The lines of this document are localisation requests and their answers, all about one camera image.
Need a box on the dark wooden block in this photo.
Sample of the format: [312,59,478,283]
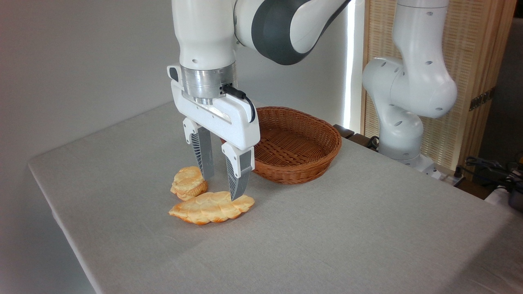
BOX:
[333,124,355,140]

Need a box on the grey tablecloth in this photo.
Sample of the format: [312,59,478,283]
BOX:
[28,92,523,294]

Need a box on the brown wicker basket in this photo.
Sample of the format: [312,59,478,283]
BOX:
[220,106,342,185]

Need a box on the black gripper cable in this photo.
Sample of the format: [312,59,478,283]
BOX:
[220,84,257,124]

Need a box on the bamboo folding screen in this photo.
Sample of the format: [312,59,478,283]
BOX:
[362,0,518,172]

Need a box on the black cable bundle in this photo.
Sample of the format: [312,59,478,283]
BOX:
[465,156,523,193]

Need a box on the small round bread roll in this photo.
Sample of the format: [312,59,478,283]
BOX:
[170,166,208,201]

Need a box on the dark metal screen hinge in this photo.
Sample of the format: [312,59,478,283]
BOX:
[469,87,496,111]

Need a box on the long leaf-shaped bread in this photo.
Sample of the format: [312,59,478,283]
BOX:
[168,191,255,226]

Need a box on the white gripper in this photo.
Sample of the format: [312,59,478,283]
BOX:
[167,64,261,201]

